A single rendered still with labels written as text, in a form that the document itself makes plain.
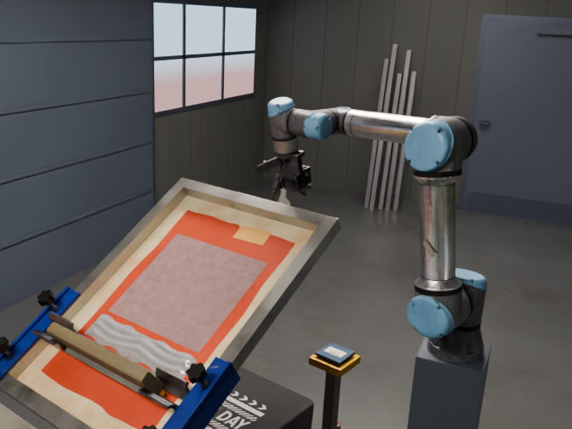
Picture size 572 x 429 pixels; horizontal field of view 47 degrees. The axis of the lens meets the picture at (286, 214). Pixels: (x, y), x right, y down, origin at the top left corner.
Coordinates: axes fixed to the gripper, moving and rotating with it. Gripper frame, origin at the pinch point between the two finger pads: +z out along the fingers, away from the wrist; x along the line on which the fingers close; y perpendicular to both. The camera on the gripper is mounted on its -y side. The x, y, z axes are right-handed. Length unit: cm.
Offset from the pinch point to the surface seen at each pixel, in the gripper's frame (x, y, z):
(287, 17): 485, -379, 92
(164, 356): -65, 10, 4
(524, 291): 297, -20, 247
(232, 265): -35.6, 7.9, -2.9
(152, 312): -56, -4, 3
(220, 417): -51, 7, 41
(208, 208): -20.2, -14.5, -7.0
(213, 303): -47.4, 10.8, 0.3
